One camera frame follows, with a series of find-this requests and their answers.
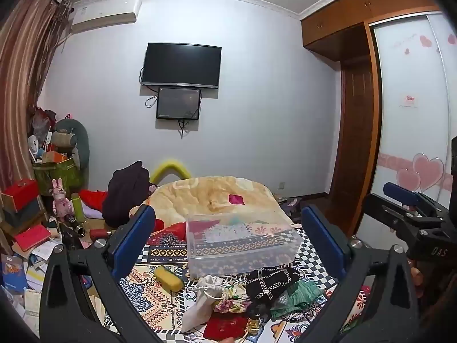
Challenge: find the red cloth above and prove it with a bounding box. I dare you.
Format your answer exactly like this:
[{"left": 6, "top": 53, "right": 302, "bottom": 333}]
[{"left": 79, "top": 190, "right": 109, "bottom": 210}]

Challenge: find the striped brown curtain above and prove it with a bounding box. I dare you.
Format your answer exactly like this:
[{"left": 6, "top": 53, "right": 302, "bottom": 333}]
[{"left": 0, "top": 0, "right": 74, "bottom": 194}]

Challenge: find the red book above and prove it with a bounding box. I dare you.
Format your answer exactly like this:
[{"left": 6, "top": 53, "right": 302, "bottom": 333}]
[{"left": 13, "top": 226, "right": 52, "bottom": 252}]

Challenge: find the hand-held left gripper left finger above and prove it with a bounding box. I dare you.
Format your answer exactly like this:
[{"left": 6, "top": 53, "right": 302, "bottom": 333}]
[{"left": 39, "top": 204, "right": 158, "bottom": 343}]

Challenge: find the black wall television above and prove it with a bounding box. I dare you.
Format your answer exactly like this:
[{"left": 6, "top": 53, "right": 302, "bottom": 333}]
[{"left": 140, "top": 42, "right": 222, "bottom": 90}]

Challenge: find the pink bunny toy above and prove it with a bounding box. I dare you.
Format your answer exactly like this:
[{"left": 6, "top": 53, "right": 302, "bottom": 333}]
[{"left": 52, "top": 179, "right": 73, "bottom": 223}]

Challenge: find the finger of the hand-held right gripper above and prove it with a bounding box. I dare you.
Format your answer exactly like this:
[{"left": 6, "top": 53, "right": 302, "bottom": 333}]
[
  {"left": 383, "top": 182, "right": 448, "bottom": 218},
  {"left": 363, "top": 193, "right": 424, "bottom": 238}
]

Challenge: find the red fabric pouch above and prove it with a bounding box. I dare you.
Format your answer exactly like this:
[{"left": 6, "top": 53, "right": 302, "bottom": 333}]
[{"left": 203, "top": 314, "right": 248, "bottom": 341}]

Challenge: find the black flashlight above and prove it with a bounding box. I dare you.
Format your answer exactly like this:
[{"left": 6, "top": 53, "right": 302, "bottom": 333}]
[{"left": 62, "top": 214, "right": 86, "bottom": 238}]

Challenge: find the floral cloth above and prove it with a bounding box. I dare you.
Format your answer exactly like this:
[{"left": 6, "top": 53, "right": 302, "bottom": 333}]
[{"left": 213, "top": 286, "right": 255, "bottom": 314}]

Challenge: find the green storage basket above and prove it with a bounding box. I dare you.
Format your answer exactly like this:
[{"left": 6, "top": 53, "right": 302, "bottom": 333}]
[{"left": 33, "top": 157, "right": 83, "bottom": 196}]

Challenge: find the clear plastic storage box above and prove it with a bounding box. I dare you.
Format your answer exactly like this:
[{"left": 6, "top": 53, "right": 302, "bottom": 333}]
[{"left": 185, "top": 212, "right": 304, "bottom": 280}]

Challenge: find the green tube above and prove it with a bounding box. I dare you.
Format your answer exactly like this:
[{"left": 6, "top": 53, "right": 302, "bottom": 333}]
[{"left": 71, "top": 193, "right": 87, "bottom": 224}]

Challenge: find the green cloth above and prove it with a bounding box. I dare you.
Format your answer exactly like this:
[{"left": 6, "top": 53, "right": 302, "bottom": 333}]
[{"left": 269, "top": 279, "right": 327, "bottom": 321}]

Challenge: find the dark bundled clothing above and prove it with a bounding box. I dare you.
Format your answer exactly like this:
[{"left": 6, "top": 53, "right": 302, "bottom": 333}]
[{"left": 102, "top": 161, "right": 151, "bottom": 229}]

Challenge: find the person's right forearm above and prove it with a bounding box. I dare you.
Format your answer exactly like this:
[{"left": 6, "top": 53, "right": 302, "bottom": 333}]
[{"left": 418, "top": 267, "right": 457, "bottom": 333}]

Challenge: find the white drawstring bag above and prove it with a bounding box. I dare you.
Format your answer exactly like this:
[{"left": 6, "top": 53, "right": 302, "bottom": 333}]
[{"left": 181, "top": 275, "right": 226, "bottom": 334}]

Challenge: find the grey plush toy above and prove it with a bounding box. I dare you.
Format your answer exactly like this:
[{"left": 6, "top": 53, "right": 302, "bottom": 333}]
[{"left": 54, "top": 118, "right": 91, "bottom": 170}]

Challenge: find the white air conditioner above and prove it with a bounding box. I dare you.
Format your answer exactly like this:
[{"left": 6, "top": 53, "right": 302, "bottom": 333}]
[{"left": 69, "top": 0, "right": 143, "bottom": 35}]

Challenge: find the red box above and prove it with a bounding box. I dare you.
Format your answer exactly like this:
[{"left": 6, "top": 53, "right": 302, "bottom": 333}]
[{"left": 0, "top": 179, "right": 40, "bottom": 212}]

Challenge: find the yellow foam tube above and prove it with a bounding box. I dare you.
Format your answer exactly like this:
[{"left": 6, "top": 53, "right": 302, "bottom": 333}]
[{"left": 149, "top": 162, "right": 191, "bottom": 186}]

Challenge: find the brown wooden door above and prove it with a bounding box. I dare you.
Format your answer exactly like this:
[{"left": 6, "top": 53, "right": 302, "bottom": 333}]
[{"left": 328, "top": 62, "right": 365, "bottom": 198}]

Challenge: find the white heart-print sliding door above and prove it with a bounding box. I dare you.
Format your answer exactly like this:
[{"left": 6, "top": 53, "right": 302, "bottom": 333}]
[{"left": 369, "top": 11, "right": 457, "bottom": 247}]

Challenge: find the blue printed box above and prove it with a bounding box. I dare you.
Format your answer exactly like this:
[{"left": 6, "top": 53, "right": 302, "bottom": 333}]
[{"left": 0, "top": 254, "right": 29, "bottom": 295}]

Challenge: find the person's right hand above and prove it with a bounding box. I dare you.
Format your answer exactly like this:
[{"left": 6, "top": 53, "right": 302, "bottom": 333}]
[{"left": 410, "top": 267, "right": 425, "bottom": 292}]

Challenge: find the yellow sponge pouch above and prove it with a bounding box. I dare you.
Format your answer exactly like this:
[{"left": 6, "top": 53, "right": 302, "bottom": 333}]
[{"left": 153, "top": 265, "right": 185, "bottom": 292}]

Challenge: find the black knit garment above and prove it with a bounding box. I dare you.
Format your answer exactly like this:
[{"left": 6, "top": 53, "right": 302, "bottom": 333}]
[{"left": 244, "top": 266, "right": 302, "bottom": 324}]

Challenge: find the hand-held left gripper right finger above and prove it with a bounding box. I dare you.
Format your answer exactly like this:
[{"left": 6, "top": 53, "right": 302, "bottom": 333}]
[{"left": 296, "top": 205, "right": 420, "bottom": 343}]

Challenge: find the beige blanket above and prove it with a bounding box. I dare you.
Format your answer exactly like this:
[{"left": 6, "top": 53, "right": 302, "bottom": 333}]
[{"left": 148, "top": 176, "right": 291, "bottom": 236}]

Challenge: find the wooden overhead cabinet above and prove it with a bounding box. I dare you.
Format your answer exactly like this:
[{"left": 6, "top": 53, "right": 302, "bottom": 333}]
[{"left": 300, "top": 0, "right": 441, "bottom": 63}]

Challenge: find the small black monitor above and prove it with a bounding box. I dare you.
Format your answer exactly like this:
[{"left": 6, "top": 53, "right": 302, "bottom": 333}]
[{"left": 156, "top": 86, "right": 202, "bottom": 121}]

